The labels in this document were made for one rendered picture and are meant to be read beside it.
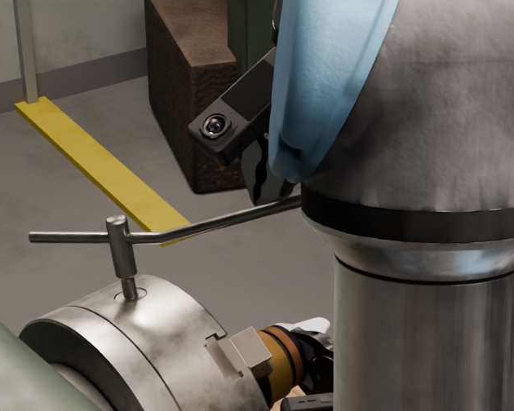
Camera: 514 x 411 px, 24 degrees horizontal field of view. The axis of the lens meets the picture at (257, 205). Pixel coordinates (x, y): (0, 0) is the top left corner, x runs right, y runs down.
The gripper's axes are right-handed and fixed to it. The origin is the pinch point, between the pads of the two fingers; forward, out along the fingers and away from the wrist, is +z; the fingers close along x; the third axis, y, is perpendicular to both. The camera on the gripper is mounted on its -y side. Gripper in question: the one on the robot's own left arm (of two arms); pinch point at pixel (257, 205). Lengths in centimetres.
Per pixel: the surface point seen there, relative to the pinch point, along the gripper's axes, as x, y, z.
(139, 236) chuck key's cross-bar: 6.7, -8.5, 5.5
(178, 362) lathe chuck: -4.6, -11.6, 11.5
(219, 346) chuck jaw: -4.8, -6.5, 12.2
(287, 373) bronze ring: -4.6, 5.9, 24.6
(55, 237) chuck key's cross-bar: 13.6, -13.5, 9.1
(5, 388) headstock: -0.1, -28.0, 9.0
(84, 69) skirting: 232, 155, 190
